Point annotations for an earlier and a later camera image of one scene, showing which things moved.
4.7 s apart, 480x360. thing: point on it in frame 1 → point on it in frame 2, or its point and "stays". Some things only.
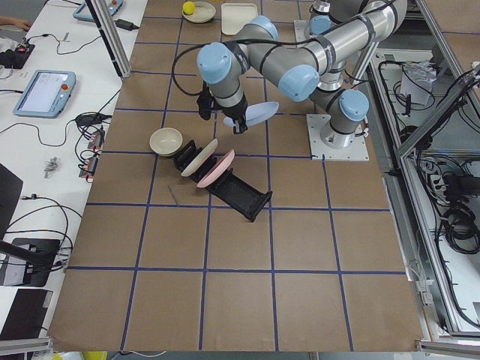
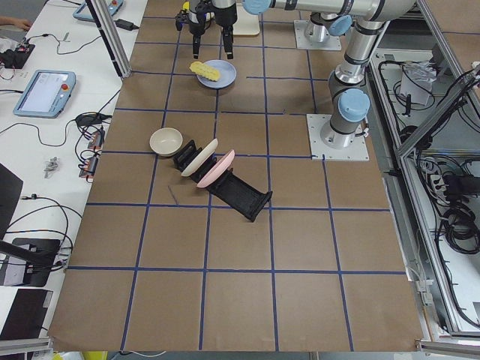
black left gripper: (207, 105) → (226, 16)
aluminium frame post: (109, 31) stays
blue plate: (256, 112) → (227, 75)
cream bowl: (166, 141) stays
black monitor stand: (38, 254) stays
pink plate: (223, 163) stays
